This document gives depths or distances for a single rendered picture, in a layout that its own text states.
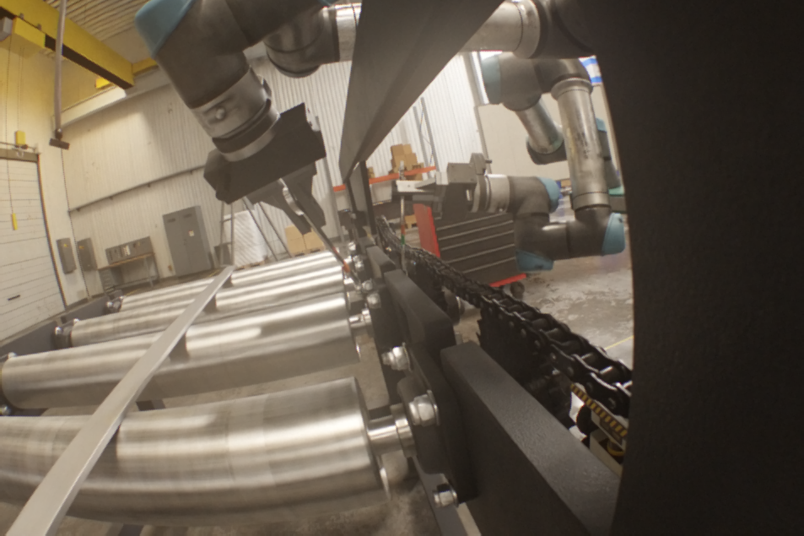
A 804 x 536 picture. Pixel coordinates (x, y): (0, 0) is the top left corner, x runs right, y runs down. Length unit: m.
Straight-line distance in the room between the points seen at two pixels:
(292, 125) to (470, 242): 2.43
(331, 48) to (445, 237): 2.31
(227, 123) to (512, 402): 0.32
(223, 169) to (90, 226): 12.99
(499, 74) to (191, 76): 0.65
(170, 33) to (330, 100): 10.67
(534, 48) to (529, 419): 0.46
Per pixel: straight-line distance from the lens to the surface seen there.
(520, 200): 0.72
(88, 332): 1.10
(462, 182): 0.66
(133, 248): 12.24
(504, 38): 0.52
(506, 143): 5.11
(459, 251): 2.74
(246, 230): 8.65
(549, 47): 0.55
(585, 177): 0.72
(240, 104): 0.36
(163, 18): 0.34
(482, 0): 0.24
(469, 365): 0.24
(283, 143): 0.39
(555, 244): 0.70
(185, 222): 10.88
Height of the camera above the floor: 1.05
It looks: 7 degrees down
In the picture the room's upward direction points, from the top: 12 degrees counter-clockwise
